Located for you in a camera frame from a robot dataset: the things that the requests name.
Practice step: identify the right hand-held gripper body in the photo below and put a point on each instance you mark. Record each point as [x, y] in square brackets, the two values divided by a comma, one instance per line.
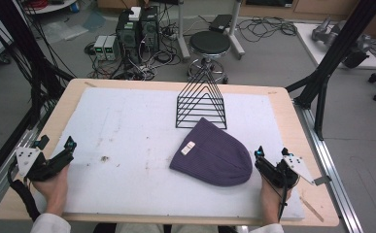
[274, 173]

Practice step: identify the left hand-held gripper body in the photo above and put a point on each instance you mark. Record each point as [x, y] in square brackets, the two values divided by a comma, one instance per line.
[51, 165]

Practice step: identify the purple knitted beanie hat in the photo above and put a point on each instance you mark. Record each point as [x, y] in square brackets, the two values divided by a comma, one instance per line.
[213, 158]

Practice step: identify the person's left hand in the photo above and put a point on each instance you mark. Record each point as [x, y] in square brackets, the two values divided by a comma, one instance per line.
[53, 192]

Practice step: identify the person's right hand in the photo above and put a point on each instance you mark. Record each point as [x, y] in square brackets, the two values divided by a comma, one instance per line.
[269, 202]

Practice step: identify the strip of brown tape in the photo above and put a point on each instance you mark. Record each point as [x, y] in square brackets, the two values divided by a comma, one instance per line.
[312, 209]

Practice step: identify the white foam board mat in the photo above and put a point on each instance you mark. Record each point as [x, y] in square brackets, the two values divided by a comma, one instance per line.
[127, 145]

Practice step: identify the grey bench power supply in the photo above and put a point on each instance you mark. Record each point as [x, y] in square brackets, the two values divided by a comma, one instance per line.
[99, 47]
[111, 47]

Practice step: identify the white platform board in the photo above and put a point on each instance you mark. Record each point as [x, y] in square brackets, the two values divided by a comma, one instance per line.
[312, 45]

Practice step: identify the clear plastic sheet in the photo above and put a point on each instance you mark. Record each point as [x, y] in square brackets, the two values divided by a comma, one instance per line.
[64, 30]

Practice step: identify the white metal stand leg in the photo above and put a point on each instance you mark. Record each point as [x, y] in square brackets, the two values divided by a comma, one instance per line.
[236, 35]
[182, 35]

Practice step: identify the black round stool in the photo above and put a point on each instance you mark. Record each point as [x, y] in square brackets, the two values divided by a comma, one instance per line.
[210, 43]

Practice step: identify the black computer tower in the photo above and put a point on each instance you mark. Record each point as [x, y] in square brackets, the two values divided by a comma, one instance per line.
[128, 35]
[150, 30]

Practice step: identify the white round table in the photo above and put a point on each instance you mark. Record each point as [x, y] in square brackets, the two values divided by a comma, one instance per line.
[51, 6]

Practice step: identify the black flat box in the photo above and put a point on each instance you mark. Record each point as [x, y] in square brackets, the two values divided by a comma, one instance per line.
[220, 22]

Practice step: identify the white small device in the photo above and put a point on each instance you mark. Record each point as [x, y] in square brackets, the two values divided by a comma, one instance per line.
[135, 13]

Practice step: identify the grey metal bracket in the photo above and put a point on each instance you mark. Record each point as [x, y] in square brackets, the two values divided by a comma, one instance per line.
[322, 180]

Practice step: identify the black metal frame stand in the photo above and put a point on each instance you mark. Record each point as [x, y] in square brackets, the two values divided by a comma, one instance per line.
[23, 48]
[334, 51]

